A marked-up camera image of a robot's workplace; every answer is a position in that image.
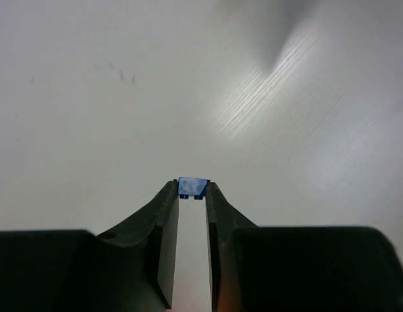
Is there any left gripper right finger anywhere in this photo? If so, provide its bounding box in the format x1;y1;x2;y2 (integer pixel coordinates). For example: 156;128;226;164
205;182;403;311

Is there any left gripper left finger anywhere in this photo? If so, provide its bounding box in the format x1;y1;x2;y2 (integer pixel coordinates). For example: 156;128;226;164
0;180;178;311

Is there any small blue lego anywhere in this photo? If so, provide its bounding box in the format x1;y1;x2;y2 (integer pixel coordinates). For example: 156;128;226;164
177;177;210;200

